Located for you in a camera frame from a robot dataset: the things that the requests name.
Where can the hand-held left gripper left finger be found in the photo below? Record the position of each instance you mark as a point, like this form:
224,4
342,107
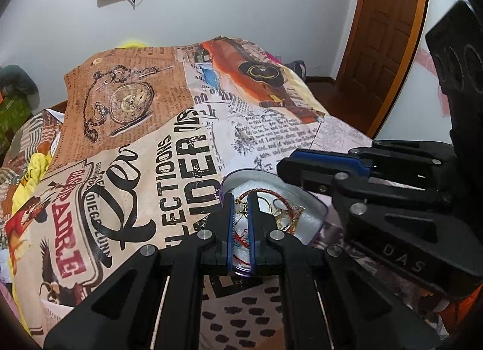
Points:
228,233

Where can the orange garment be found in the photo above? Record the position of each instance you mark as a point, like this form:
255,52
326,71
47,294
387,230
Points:
452,312

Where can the newspaper print blanket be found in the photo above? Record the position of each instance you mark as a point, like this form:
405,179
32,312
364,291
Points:
151,146

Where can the brown wooden door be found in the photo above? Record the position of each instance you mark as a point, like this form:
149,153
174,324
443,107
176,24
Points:
385,33

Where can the pink cloth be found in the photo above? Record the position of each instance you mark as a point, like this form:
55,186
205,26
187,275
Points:
272,57

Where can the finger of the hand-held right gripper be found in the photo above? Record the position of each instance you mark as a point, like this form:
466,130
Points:
302,176
328,159

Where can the green patterned cloth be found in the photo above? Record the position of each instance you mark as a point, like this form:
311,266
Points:
11,116

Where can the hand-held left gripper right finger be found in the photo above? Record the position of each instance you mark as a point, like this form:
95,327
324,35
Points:
251,233

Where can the yellow cloth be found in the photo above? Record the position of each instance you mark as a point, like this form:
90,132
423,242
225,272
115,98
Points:
36,167

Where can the yellow round object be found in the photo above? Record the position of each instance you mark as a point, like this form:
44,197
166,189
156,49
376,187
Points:
132,42

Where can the dark grey jacket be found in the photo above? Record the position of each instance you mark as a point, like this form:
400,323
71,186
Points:
19,80

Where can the clear plastic jewelry box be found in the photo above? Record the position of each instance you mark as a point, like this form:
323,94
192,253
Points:
305,218

